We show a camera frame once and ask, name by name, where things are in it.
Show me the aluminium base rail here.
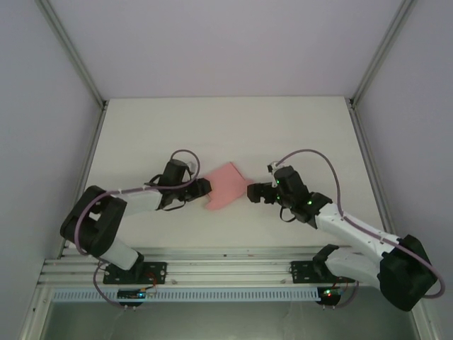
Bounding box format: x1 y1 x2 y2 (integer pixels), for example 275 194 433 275
38 246 424 286

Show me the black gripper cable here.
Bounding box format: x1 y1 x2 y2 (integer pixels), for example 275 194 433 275
279 205 297 224
147 174 187 213

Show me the aluminium corner post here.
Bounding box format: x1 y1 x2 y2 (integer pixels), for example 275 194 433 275
38 0 108 111
348 0 415 107

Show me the light blue slotted cable duct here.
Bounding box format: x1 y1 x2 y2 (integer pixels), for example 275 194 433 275
52 286 319 302

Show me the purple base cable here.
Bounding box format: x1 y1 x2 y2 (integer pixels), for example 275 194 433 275
92 263 129 310
323 279 360 308

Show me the aluminium side rail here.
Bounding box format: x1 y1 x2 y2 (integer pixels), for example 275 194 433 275
56 106 107 259
348 102 396 237

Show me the small circuit board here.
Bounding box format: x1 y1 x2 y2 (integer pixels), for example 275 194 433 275
317 287 346 304
117 288 156 302

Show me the grey metal lower panel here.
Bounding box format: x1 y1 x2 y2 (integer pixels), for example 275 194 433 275
19 285 438 340

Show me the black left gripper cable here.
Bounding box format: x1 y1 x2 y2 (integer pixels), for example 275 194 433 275
147 174 187 213

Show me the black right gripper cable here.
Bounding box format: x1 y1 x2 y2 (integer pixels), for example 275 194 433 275
279 205 297 224

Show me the pink cloth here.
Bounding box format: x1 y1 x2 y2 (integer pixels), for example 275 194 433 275
203 161 255 213

